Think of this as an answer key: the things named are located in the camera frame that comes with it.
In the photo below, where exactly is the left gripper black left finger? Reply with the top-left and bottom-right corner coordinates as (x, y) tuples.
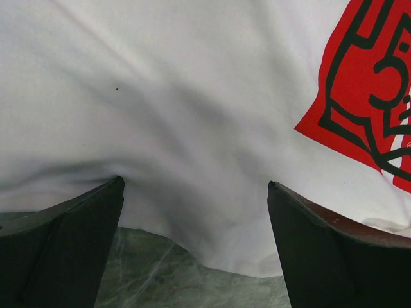
(1, 176), (125, 307)

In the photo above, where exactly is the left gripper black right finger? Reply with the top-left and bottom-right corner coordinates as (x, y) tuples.
(267, 181), (410, 307)

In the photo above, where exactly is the white Coca-Cola t-shirt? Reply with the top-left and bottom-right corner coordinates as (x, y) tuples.
(1, 1), (410, 277)

